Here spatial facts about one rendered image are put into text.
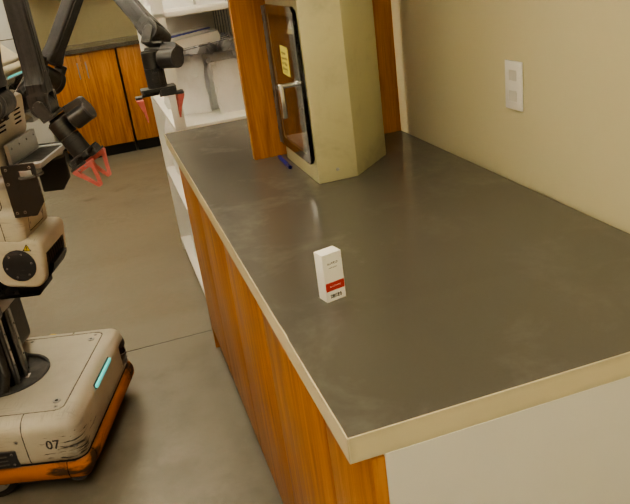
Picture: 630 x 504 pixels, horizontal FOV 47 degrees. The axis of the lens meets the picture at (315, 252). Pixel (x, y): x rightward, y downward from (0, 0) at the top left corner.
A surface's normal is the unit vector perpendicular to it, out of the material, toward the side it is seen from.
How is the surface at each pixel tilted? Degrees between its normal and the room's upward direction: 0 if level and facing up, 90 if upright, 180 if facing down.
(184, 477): 0
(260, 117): 90
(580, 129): 90
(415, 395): 1
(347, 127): 90
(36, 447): 90
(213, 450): 0
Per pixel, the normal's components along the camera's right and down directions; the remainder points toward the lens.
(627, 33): -0.95, 0.22
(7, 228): 0.00, 0.39
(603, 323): -0.12, -0.92
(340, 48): 0.30, 0.33
